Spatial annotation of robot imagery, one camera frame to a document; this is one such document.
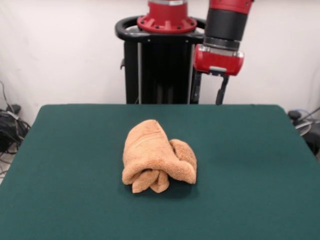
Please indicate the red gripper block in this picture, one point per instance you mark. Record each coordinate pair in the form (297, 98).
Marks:
(217, 61)

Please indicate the tan terry towel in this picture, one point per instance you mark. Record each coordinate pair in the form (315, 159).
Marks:
(147, 150)

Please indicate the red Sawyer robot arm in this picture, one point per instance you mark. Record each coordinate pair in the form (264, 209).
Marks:
(225, 22)

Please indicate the dark green table cloth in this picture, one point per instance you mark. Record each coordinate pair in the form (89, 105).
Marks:
(75, 162)

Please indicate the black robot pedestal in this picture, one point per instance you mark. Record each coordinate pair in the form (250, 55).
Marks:
(162, 70)

